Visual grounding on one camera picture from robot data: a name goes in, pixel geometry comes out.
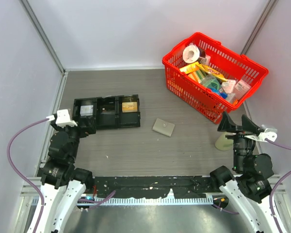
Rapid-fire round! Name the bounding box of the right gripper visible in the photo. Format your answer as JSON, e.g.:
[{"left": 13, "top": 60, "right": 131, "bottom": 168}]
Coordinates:
[{"left": 217, "top": 110, "right": 259, "bottom": 170}]

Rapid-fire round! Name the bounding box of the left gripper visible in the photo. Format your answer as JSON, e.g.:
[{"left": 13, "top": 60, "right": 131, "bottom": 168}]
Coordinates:
[{"left": 51, "top": 115, "right": 96, "bottom": 160}]

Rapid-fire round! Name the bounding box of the grey card holder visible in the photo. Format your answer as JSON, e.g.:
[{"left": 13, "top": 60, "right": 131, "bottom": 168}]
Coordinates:
[{"left": 152, "top": 118, "right": 175, "bottom": 137}]

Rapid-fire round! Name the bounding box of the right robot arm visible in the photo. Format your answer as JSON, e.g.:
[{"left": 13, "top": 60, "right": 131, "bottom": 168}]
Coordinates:
[{"left": 209, "top": 112, "right": 287, "bottom": 233}]

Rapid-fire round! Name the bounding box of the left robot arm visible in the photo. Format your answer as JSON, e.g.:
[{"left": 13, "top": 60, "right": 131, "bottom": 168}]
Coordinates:
[{"left": 27, "top": 109, "right": 96, "bottom": 233}]

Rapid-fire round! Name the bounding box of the silver card in tray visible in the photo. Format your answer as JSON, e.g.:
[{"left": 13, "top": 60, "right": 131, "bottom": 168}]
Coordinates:
[{"left": 80, "top": 105, "right": 94, "bottom": 116}]

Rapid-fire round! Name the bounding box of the gold card in tray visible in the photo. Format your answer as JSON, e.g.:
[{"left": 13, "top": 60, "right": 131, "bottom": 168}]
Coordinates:
[{"left": 122, "top": 101, "right": 138, "bottom": 113}]

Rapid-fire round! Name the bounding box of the beige round tag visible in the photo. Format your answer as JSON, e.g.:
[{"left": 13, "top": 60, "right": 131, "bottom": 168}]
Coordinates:
[{"left": 214, "top": 132, "right": 234, "bottom": 151}]

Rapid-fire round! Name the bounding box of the black three-slot tray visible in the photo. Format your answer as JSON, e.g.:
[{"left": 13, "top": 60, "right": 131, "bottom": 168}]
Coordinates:
[{"left": 72, "top": 94, "right": 141, "bottom": 130}]

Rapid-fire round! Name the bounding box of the pink white packet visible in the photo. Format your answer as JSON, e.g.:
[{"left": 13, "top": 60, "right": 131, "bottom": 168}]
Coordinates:
[{"left": 233, "top": 80, "right": 251, "bottom": 100}]

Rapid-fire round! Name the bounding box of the green packet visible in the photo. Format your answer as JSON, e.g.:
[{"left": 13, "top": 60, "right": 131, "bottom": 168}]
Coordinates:
[{"left": 201, "top": 75, "right": 222, "bottom": 92}]

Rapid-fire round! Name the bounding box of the red shopping basket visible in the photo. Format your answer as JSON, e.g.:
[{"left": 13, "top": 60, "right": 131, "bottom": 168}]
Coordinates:
[{"left": 162, "top": 32, "right": 269, "bottom": 124}]

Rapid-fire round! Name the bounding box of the yellow snack box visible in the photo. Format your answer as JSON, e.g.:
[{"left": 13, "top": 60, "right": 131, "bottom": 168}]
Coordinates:
[{"left": 180, "top": 62, "right": 227, "bottom": 83}]

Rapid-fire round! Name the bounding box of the white tape roll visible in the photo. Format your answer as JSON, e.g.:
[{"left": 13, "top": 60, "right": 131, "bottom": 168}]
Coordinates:
[{"left": 182, "top": 45, "right": 200, "bottom": 64}]

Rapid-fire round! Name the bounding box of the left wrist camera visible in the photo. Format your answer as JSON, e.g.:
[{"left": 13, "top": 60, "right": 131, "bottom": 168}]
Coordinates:
[{"left": 46, "top": 109, "right": 78, "bottom": 128}]

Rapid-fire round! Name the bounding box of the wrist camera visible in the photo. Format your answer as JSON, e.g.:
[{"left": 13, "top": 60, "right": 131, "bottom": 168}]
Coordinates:
[
  {"left": 245, "top": 125, "right": 277, "bottom": 142},
  {"left": 46, "top": 109, "right": 78, "bottom": 128}
]

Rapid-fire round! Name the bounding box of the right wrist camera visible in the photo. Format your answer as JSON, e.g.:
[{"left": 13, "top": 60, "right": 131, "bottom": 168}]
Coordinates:
[{"left": 245, "top": 125, "right": 277, "bottom": 142}]

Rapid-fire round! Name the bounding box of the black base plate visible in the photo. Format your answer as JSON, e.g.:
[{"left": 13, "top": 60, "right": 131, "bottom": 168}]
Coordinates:
[{"left": 85, "top": 176, "right": 221, "bottom": 199}]

